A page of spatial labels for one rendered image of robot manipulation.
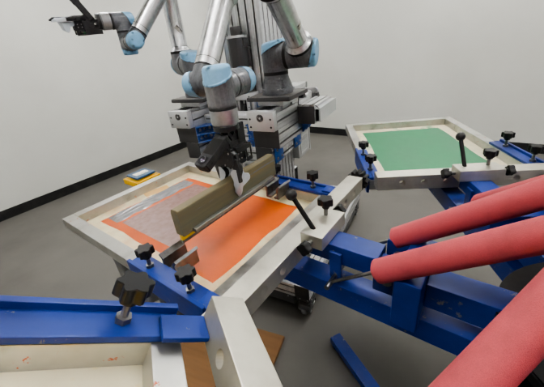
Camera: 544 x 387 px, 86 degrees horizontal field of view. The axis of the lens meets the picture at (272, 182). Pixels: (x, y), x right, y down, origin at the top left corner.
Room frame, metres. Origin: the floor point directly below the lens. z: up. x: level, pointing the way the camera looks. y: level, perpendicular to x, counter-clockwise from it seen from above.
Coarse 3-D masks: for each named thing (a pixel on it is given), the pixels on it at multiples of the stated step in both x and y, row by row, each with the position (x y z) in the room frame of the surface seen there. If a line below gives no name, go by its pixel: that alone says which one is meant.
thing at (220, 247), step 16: (160, 208) 0.99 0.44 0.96; (112, 224) 0.91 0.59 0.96; (128, 224) 0.90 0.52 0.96; (144, 224) 0.88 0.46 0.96; (160, 224) 0.87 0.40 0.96; (224, 224) 0.82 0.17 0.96; (144, 240) 0.78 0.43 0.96; (160, 240) 0.77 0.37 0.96; (176, 240) 0.76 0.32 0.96; (192, 240) 0.75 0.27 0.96; (208, 240) 0.74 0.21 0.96; (224, 240) 0.73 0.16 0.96; (240, 240) 0.72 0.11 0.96; (256, 240) 0.71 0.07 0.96; (208, 256) 0.67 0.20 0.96; (224, 256) 0.66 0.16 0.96; (240, 256) 0.65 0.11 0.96; (208, 272) 0.60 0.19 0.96; (224, 272) 0.59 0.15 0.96
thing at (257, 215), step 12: (192, 180) 1.23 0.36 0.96; (180, 192) 1.12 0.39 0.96; (192, 192) 1.10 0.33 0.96; (240, 204) 0.95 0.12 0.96; (252, 204) 0.94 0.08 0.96; (264, 204) 0.93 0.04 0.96; (276, 204) 0.92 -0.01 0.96; (228, 216) 0.87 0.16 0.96; (240, 216) 0.86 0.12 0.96; (252, 216) 0.85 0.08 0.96; (264, 216) 0.84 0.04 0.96; (276, 216) 0.84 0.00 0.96; (240, 228) 0.79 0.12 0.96; (252, 228) 0.78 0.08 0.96; (264, 228) 0.77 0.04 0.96
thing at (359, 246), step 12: (336, 240) 0.56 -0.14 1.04; (348, 240) 0.55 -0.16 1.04; (360, 240) 0.55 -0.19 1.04; (372, 240) 0.54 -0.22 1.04; (312, 252) 0.58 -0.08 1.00; (324, 252) 0.56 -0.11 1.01; (348, 252) 0.52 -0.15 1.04; (360, 252) 0.51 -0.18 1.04; (372, 252) 0.50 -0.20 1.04; (384, 252) 0.51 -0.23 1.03; (348, 264) 0.52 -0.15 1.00; (360, 264) 0.50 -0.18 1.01
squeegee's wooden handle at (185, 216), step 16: (256, 160) 0.89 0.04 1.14; (272, 160) 0.92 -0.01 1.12; (256, 176) 0.85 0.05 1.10; (208, 192) 0.70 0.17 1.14; (224, 192) 0.74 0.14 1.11; (176, 208) 0.63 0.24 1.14; (192, 208) 0.65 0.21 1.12; (208, 208) 0.69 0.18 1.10; (176, 224) 0.63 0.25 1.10; (192, 224) 0.64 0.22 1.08
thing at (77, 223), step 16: (160, 176) 1.23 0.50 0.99; (176, 176) 1.28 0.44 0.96; (128, 192) 1.10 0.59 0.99; (144, 192) 1.15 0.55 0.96; (304, 192) 0.92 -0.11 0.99; (96, 208) 1.00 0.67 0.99; (112, 208) 1.03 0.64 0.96; (304, 208) 0.81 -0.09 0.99; (80, 224) 0.88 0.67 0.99; (288, 224) 0.73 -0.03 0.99; (96, 240) 0.76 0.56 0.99; (112, 240) 0.75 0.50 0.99; (272, 240) 0.66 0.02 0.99; (112, 256) 0.71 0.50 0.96; (128, 256) 0.67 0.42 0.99; (256, 256) 0.60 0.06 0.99; (240, 272) 0.55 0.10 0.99; (224, 288) 0.50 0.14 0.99
